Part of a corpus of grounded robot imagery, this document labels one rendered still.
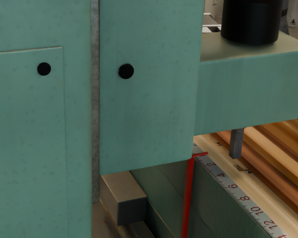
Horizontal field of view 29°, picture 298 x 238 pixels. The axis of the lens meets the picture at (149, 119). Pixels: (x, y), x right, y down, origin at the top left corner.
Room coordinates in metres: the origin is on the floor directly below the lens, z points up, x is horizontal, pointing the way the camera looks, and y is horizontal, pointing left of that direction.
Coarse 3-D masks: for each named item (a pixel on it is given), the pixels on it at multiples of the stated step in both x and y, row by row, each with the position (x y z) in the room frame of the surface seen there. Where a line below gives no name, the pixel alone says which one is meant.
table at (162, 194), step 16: (144, 176) 0.59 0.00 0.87; (160, 176) 0.55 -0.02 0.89; (144, 192) 0.59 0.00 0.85; (160, 192) 0.54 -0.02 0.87; (176, 192) 0.51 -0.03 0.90; (160, 208) 0.54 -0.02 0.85; (176, 208) 0.51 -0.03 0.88; (192, 208) 0.48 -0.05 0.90; (176, 224) 0.50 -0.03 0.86; (192, 224) 0.47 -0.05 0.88
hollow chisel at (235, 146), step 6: (234, 132) 0.50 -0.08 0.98; (240, 132) 0.49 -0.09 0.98; (234, 138) 0.49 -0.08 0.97; (240, 138) 0.49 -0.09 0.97; (234, 144) 0.49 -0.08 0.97; (240, 144) 0.50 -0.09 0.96; (234, 150) 0.49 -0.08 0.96; (240, 150) 0.50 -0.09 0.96; (234, 156) 0.49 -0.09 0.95; (240, 156) 0.50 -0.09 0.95
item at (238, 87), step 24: (216, 48) 0.47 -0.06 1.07; (240, 48) 0.48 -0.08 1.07; (264, 48) 0.48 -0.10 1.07; (288, 48) 0.48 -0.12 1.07; (216, 72) 0.45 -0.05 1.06; (240, 72) 0.46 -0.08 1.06; (264, 72) 0.47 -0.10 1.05; (288, 72) 0.48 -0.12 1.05; (216, 96) 0.45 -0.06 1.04; (240, 96) 0.46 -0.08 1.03; (264, 96) 0.47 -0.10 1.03; (288, 96) 0.48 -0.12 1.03; (216, 120) 0.45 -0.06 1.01; (240, 120) 0.46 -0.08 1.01; (264, 120) 0.47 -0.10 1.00
